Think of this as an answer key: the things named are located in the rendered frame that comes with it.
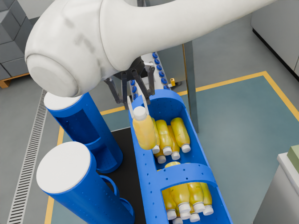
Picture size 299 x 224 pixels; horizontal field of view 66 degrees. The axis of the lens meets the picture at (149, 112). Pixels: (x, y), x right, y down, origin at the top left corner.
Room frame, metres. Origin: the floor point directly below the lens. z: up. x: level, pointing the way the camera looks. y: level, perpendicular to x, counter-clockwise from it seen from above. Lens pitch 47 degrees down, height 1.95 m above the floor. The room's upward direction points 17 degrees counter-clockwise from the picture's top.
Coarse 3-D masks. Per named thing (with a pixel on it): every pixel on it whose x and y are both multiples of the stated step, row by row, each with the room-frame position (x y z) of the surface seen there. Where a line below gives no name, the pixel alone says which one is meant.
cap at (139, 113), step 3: (135, 108) 0.49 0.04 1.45; (138, 108) 0.49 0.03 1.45; (141, 108) 0.48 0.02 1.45; (144, 108) 0.48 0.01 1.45; (135, 111) 0.48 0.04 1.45; (138, 111) 0.48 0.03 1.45; (141, 111) 0.47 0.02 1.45; (144, 111) 0.47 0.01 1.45; (135, 114) 0.47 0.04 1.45; (138, 114) 0.46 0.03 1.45; (141, 114) 0.46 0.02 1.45; (144, 114) 0.46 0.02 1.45; (135, 117) 0.47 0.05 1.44; (138, 117) 0.46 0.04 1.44; (141, 117) 0.46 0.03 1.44; (144, 117) 0.46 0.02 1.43
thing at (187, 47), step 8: (184, 48) 1.32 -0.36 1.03; (192, 48) 1.31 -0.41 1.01; (184, 56) 1.33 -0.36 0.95; (192, 56) 1.31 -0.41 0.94; (184, 64) 1.36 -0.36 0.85; (192, 64) 1.31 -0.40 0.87; (192, 72) 1.31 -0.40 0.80; (192, 80) 1.31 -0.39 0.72; (192, 88) 1.31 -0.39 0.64; (192, 96) 1.31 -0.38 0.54; (192, 104) 1.31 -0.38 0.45; (192, 112) 1.31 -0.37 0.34; (192, 120) 1.31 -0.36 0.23
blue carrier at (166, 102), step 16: (160, 96) 0.73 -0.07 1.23; (176, 96) 0.75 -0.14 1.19; (160, 112) 0.78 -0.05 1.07; (176, 112) 0.78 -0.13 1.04; (192, 128) 0.59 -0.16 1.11; (192, 144) 0.57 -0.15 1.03; (144, 160) 0.46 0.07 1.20; (176, 160) 0.55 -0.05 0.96; (192, 160) 0.51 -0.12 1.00; (144, 176) 0.40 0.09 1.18; (160, 176) 0.36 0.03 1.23; (176, 176) 0.34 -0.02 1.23; (192, 176) 0.33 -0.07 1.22; (208, 176) 0.33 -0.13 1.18; (144, 192) 0.35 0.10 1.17; (160, 192) 0.31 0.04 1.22; (144, 208) 0.31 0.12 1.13; (160, 208) 0.27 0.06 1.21; (224, 208) 0.24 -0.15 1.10
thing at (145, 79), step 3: (144, 69) 1.18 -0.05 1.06; (141, 72) 1.18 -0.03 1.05; (144, 72) 1.18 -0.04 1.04; (141, 75) 1.18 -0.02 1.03; (144, 75) 1.18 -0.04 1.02; (147, 75) 1.18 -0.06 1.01; (141, 78) 1.19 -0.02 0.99; (144, 78) 1.19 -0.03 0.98; (147, 78) 1.19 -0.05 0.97; (144, 81) 1.19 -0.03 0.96; (147, 81) 1.19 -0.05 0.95
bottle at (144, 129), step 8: (136, 120) 0.47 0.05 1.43; (144, 120) 0.46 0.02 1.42; (152, 120) 0.47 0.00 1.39; (136, 128) 0.46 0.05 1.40; (144, 128) 0.45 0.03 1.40; (152, 128) 0.46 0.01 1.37; (136, 136) 0.48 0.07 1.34; (144, 136) 0.45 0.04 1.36; (152, 136) 0.45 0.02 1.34; (144, 144) 0.45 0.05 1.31; (152, 144) 0.45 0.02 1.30
